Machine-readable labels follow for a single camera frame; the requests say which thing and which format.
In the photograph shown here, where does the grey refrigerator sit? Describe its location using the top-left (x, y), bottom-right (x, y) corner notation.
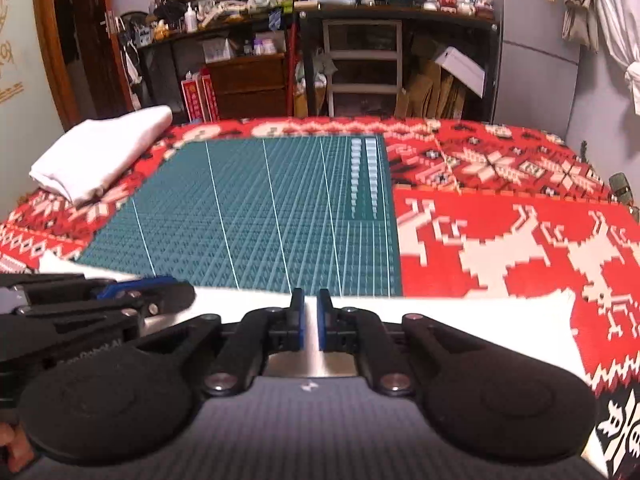
top-left (492, 0), bottom-right (586, 133)

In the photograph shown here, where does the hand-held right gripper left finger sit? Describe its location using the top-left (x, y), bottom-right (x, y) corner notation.
top-left (150, 287), bottom-right (307, 397)

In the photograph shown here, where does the brown wooden dresser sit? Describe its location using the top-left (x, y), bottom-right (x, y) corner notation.
top-left (205, 52), bottom-right (291, 121)

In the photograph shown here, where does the gold wall sticker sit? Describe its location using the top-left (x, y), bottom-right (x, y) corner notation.
top-left (0, 0), bottom-right (26, 106)

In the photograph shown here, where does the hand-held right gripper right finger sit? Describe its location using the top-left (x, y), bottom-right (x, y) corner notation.
top-left (317, 287), bottom-right (492, 397)

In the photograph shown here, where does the cream knit vest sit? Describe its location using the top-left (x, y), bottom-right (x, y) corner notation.
top-left (37, 252), bottom-right (613, 478)

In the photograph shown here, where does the folded white cloth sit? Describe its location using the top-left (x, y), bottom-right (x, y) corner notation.
top-left (29, 105), bottom-right (173, 208)

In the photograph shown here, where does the red white paper box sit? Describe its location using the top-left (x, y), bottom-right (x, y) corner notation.
top-left (200, 70), bottom-right (221, 122)
top-left (181, 74), bottom-right (203, 123)

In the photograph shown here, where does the beige hanging cloth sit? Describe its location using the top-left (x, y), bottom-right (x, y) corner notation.
top-left (562, 0), bottom-right (601, 53)

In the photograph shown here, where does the red patterned tablecloth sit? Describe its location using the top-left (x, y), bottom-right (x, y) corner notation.
top-left (0, 116), bottom-right (640, 480)

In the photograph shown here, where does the leaning flattened cardboard stack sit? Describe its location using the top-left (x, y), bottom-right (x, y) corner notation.
top-left (395, 57), bottom-right (468, 120)

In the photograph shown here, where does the small white box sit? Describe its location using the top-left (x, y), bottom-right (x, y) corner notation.
top-left (202, 37), bottom-right (236, 63)

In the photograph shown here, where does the white plastic drawer unit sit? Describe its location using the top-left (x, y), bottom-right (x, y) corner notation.
top-left (322, 19), bottom-right (403, 118)

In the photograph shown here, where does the brown wooden door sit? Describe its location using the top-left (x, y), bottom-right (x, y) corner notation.
top-left (32, 0), bottom-right (136, 131)

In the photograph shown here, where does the tied white curtain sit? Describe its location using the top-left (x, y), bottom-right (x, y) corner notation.
top-left (590, 0), bottom-right (640, 116)

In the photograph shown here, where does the green cutting mat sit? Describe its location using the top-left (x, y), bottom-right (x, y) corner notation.
top-left (75, 134), bottom-right (403, 297)

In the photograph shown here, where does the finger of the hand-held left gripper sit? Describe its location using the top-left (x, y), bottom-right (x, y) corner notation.
top-left (97, 275), bottom-right (177, 302)
top-left (139, 281), bottom-right (197, 318)

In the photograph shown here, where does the person's left hand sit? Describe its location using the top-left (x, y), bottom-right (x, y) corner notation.
top-left (0, 421), bottom-right (39, 477)

